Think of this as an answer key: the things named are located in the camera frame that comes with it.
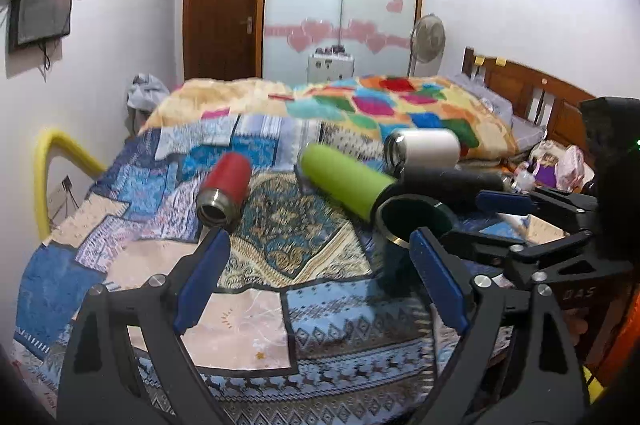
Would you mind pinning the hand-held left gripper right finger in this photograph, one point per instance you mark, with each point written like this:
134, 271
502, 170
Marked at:
440, 285

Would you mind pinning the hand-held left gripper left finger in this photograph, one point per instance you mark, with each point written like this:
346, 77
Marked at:
202, 277

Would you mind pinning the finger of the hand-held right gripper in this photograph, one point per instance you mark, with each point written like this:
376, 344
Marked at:
505, 202
475, 245

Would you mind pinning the dark green cup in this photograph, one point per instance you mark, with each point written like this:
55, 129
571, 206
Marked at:
397, 265

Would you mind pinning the black cup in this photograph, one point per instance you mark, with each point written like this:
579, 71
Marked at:
450, 185

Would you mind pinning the white cup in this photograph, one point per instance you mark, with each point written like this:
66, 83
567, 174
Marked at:
430, 147

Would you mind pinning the red cup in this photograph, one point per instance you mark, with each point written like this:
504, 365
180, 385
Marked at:
227, 177

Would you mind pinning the light green cup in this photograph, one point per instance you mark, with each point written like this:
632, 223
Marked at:
340, 177

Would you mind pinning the person's right hand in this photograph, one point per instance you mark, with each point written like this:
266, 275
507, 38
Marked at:
577, 330

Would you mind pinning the small white bottle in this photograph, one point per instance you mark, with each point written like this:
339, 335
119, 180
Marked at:
522, 177

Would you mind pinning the pink plastic bag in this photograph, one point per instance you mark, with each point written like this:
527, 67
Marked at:
570, 167

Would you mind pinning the grey pillow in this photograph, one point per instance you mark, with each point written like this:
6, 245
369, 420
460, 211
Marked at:
527, 127

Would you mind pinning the patchwork bedspread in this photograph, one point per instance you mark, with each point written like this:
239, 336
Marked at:
280, 215

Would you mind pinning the patterned pillow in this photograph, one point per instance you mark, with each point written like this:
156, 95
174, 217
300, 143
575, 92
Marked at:
480, 97

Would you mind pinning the wooden bed headboard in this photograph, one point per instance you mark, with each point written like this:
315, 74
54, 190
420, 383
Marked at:
515, 87

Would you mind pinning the standing fan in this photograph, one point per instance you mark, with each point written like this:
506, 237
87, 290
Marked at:
428, 37

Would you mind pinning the pile of grey clothes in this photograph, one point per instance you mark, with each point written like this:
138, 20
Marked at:
145, 92

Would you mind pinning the yellow curved tube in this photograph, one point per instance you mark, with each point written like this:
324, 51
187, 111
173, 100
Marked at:
42, 165

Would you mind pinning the colourful patterned blanket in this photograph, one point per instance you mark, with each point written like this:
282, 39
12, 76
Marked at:
320, 100

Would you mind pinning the small white cabinet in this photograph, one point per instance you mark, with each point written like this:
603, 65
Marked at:
330, 67

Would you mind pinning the brown wooden door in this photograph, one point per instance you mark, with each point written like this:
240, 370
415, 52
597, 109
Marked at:
220, 10

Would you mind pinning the wall socket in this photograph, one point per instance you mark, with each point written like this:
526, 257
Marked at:
62, 197

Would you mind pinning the small wall monitor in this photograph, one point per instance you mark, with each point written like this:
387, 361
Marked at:
42, 10

